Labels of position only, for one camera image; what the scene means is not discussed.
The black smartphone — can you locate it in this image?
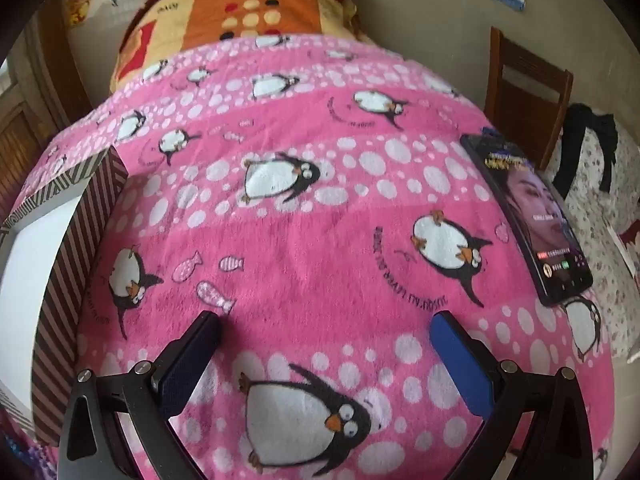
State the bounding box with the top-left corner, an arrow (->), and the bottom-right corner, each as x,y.
460,134 -> 593,307

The striped cardboard tray box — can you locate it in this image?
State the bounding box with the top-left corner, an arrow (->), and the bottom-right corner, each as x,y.
1,148 -> 128,446

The floral bed sheet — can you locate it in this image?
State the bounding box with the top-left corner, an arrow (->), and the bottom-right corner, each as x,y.
562,124 -> 639,363

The pink penguin bedspread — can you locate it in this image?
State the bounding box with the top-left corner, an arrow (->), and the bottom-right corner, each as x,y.
22,32 -> 614,479

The black garment on bed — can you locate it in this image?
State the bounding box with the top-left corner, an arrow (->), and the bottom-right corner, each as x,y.
551,102 -> 620,201

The brown wooden chair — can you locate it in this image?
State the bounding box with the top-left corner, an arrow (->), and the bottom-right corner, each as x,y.
485,27 -> 574,170

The orange yellow patterned blanket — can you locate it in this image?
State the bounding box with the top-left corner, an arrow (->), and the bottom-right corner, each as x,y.
110,0 -> 370,92

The gold wall decoration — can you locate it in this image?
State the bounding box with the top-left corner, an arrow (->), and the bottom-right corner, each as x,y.
65,0 -> 92,28

